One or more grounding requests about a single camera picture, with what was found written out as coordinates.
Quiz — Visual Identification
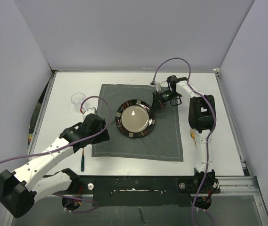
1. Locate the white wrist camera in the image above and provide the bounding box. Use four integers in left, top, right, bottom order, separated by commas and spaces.
150, 81, 164, 92
82, 107, 97, 120

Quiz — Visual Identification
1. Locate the aluminium frame rail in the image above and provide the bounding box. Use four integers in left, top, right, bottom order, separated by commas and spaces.
11, 175, 259, 196

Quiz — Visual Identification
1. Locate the grey cloth placemat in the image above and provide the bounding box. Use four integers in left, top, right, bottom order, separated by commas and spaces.
92, 84, 183, 162

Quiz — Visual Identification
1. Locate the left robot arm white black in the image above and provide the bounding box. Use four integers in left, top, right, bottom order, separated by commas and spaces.
0, 113, 110, 218

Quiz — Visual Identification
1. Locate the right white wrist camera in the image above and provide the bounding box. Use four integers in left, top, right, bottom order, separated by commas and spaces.
150, 81, 164, 92

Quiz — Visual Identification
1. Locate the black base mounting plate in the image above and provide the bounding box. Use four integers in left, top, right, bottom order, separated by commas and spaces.
58, 176, 221, 208

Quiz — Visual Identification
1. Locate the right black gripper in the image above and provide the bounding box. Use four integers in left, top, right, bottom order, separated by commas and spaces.
150, 89, 180, 113

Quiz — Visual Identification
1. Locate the clear drinking glass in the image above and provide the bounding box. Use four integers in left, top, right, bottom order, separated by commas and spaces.
71, 92, 86, 111

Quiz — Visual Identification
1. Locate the gold spoon green handle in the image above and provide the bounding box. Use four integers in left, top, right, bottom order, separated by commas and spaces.
80, 148, 85, 172

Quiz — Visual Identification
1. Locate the dark rimmed dinner plate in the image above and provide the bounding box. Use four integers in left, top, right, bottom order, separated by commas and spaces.
115, 99, 155, 139

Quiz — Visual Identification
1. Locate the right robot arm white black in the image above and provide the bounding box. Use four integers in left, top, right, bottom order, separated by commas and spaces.
150, 76, 216, 173

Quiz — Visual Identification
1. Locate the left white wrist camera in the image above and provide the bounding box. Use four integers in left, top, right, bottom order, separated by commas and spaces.
82, 107, 97, 120

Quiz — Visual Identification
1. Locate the gold fork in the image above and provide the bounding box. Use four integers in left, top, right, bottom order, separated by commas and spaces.
190, 128, 197, 146

